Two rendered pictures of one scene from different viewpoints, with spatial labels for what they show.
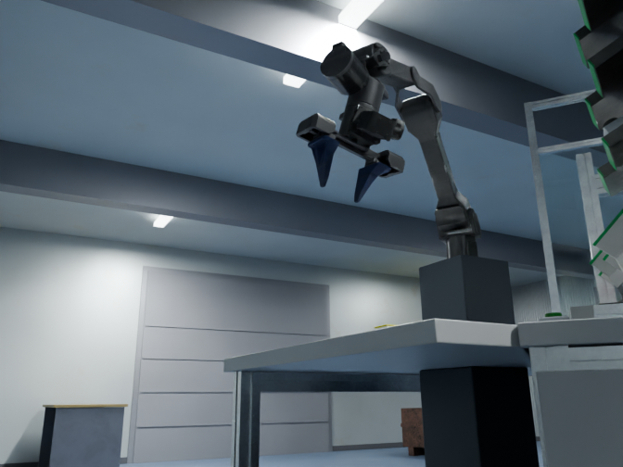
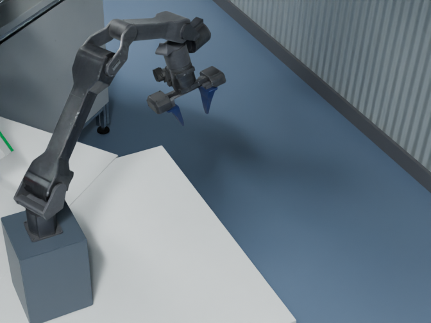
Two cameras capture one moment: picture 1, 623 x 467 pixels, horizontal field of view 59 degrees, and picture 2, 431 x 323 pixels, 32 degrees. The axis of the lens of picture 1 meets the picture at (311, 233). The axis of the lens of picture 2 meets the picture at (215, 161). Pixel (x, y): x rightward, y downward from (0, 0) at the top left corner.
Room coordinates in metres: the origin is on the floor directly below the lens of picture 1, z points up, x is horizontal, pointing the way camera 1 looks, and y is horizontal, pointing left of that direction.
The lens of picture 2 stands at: (2.32, 0.00, 2.12)
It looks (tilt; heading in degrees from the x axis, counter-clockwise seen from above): 38 degrees down; 179
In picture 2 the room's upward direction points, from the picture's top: 3 degrees clockwise
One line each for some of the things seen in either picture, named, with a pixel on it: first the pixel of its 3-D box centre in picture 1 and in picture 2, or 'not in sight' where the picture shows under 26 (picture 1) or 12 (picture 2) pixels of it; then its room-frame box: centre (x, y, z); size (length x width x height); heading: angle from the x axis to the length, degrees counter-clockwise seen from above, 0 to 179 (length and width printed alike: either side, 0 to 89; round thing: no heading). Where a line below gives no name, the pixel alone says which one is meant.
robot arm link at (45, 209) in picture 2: (460, 226); (38, 193); (1.21, -0.34, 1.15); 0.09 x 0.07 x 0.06; 57
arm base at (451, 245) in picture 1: (462, 251); (41, 216); (1.21, -0.34, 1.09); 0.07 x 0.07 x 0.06; 29
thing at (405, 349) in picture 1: (489, 360); (45, 283); (1.17, -0.37, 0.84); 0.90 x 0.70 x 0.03; 119
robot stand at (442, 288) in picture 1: (466, 308); (47, 262); (1.21, -0.34, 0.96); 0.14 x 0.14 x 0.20; 29
